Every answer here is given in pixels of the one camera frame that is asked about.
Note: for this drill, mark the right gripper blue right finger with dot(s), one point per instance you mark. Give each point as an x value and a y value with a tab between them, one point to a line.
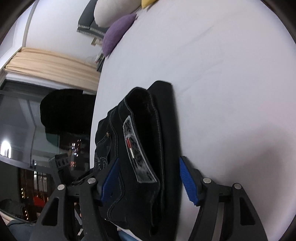
192	181

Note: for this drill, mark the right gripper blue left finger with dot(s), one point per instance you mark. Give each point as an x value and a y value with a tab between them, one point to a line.
110	181

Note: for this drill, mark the black denim pants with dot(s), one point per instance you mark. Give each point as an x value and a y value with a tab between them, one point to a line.
142	132

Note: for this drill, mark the black garment on rack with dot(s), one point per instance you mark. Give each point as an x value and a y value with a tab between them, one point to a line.
67	113

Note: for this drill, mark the beige curtain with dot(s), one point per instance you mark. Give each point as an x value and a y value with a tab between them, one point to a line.
54	67

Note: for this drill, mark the grey bedside nightstand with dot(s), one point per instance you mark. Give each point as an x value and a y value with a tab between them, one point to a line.
99	61

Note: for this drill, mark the dark grey headboard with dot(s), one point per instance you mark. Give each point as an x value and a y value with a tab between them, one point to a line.
87	25

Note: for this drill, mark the purple cushion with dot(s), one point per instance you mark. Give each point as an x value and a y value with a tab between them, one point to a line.
115	33

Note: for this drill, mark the large white pillow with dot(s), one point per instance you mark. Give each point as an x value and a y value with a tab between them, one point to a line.
108	11

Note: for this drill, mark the yellow patterned cushion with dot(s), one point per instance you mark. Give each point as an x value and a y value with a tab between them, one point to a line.
146	3

